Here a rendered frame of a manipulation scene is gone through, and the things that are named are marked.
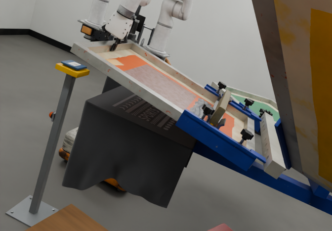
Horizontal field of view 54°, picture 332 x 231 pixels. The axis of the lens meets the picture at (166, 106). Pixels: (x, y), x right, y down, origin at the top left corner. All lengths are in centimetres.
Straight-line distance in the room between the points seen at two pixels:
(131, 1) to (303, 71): 103
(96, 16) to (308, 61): 171
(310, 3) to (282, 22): 6
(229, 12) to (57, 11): 295
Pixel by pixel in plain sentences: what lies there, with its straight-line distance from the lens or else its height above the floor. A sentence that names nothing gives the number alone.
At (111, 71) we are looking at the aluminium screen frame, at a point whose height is 113.
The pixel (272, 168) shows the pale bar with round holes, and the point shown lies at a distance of 114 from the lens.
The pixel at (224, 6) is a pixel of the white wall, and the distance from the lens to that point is 523.
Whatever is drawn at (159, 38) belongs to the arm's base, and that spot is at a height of 122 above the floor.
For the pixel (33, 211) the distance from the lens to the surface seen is 219.
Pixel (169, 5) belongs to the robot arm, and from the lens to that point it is 190.
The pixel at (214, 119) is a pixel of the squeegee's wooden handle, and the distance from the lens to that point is 126.
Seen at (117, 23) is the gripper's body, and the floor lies 126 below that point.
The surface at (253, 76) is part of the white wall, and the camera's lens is 524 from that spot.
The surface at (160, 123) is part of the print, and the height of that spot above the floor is 95.
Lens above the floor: 143
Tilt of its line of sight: 17 degrees down
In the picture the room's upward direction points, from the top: 21 degrees clockwise
